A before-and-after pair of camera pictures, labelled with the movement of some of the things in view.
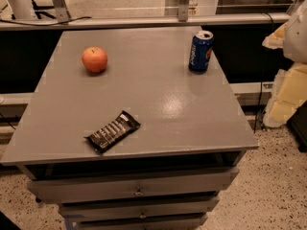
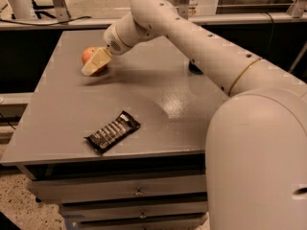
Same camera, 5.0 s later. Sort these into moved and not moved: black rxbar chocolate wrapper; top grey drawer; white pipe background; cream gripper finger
Moved: cream gripper finger
Not moved: black rxbar chocolate wrapper; top grey drawer; white pipe background
